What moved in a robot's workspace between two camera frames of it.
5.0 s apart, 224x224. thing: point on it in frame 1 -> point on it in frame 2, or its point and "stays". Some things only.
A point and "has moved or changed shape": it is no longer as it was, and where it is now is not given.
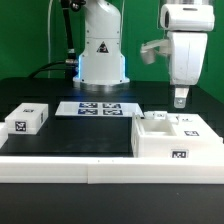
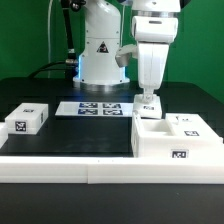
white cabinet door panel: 192,126 stays
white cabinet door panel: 156,115 has moved or changed shape
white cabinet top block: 27,119 stays
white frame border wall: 112,170 stays
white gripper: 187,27 -> 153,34
